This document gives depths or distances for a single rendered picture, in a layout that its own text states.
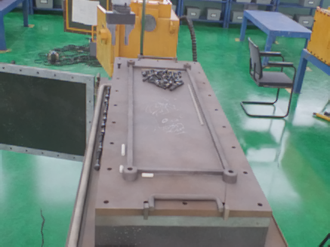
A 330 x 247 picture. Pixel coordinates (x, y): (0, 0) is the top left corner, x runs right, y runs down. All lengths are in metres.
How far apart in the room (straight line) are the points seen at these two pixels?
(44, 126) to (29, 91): 0.23
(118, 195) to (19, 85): 1.53
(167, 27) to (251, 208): 3.02
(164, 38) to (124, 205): 3.05
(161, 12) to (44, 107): 1.87
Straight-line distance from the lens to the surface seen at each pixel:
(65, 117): 2.45
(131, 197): 1.07
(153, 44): 3.98
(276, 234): 1.25
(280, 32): 7.17
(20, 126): 2.61
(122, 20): 1.93
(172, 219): 1.06
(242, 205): 1.09
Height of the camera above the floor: 1.99
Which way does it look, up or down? 25 degrees down
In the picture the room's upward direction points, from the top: 6 degrees clockwise
